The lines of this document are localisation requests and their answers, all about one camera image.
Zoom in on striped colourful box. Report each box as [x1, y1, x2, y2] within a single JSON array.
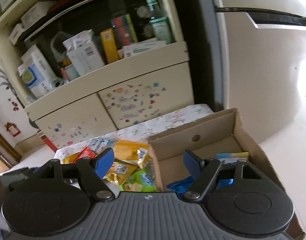
[[110, 14, 138, 50]]

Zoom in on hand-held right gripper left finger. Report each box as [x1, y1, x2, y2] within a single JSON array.
[[26, 147, 116, 202]]

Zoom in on white barcode box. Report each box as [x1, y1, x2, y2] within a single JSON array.
[[66, 40, 106, 77]]

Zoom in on large blue snack bag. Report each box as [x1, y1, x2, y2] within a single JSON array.
[[167, 176, 233, 195]]

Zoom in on yellow snack bag white label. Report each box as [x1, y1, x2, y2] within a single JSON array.
[[103, 162, 137, 185]]

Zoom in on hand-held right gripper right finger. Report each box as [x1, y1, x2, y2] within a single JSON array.
[[182, 149, 268, 202]]

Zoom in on cream cabinet with stickers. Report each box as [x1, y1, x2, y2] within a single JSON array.
[[0, 0, 195, 150]]

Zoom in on yellow box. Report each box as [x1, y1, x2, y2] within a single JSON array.
[[100, 28, 119, 64]]

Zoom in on red house wall sticker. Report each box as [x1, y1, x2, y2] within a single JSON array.
[[5, 122, 21, 137]]

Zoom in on flower wall sticker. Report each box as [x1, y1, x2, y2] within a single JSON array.
[[0, 52, 21, 112]]

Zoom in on green snack bag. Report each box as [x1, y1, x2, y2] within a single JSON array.
[[119, 169, 157, 193]]

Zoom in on white refrigerator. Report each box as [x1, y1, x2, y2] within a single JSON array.
[[193, 0, 306, 145]]

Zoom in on cardboard box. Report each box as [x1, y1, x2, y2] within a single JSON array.
[[148, 108, 306, 240]]

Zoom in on red box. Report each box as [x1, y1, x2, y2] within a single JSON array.
[[37, 129, 59, 153]]

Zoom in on white teal flat box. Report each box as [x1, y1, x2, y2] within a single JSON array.
[[121, 40, 167, 58]]

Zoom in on small white box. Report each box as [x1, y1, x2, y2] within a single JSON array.
[[9, 24, 26, 45]]

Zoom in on brown wooden door frame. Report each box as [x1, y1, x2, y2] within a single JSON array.
[[0, 125, 21, 165]]

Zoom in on orange snack bag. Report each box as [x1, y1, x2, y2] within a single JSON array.
[[73, 146, 98, 164]]

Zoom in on boxes and bottles on shelf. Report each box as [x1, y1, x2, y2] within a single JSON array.
[[24, 0, 168, 63]]

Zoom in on small yellow snack packet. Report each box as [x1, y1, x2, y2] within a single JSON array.
[[61, 154, 80, 165]]

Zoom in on clear tape roll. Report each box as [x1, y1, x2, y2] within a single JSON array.
[[49, 77, 64, 88]]

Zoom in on white jar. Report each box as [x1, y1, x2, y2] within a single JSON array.
[[64, 64, 79, 82]]

